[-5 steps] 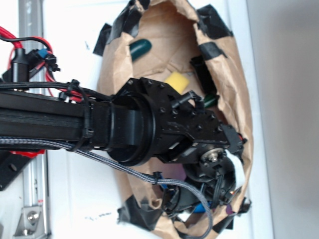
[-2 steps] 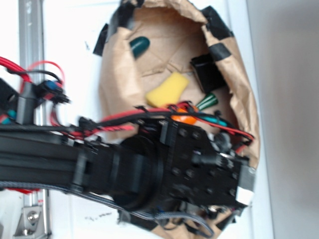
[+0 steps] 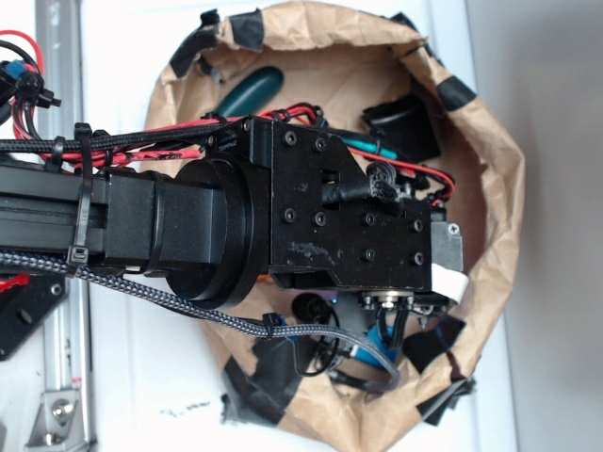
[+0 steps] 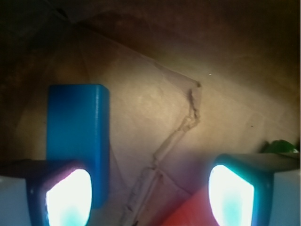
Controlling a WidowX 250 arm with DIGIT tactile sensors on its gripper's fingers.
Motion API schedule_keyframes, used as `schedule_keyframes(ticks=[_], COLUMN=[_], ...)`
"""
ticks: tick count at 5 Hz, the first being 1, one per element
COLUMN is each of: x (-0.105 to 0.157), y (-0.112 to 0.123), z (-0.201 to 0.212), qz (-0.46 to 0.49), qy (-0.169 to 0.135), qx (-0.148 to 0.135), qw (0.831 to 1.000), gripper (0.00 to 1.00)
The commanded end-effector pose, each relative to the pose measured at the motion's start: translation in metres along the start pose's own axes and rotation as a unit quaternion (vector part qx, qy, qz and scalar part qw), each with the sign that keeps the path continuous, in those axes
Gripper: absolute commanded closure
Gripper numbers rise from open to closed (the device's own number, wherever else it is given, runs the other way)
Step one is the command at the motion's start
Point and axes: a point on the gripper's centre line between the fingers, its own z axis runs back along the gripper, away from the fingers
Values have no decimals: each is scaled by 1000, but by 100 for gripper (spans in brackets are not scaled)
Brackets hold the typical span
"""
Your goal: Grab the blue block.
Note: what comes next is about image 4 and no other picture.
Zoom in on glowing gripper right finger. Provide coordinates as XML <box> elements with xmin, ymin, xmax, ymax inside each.
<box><xmin>208</xmin><ymin>153</ymin><xmax>301</xmax><ymax>226</ymax></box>

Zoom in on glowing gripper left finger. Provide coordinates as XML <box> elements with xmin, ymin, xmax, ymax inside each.
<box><xmin>0</xmin><ymin>160</ymin><xmax>92</xmax><ymax>226</ymax></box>

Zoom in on blue rectangular block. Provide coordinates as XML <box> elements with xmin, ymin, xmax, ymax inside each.
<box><xmin>46</xmin><ymin>84</ymin><xmax>110</xmax><ymax>209</ymax></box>

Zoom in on orange toy carrot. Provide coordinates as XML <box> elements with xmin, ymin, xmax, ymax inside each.
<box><xmin>163</xmin><ymin>140</ymin><xmax>301</xmax><ymax>226</ymax></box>

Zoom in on brown paper bag tray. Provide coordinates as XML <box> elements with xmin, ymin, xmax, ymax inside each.
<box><xmin>0</xmin><ymin>0</ymin><xmax>301</xmax><ymax>226</ymax></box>

